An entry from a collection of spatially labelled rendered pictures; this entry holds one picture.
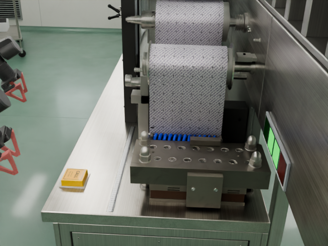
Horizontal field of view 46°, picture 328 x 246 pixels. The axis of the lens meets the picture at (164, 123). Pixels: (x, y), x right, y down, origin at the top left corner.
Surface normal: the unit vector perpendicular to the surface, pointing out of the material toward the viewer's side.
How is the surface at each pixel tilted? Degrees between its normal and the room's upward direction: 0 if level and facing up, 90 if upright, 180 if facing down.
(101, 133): 0
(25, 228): 0
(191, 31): 92
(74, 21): 90
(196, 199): 90
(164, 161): 0
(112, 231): 90
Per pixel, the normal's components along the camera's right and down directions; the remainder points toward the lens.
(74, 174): 0.02, -0.89
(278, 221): -0.05, 0.45
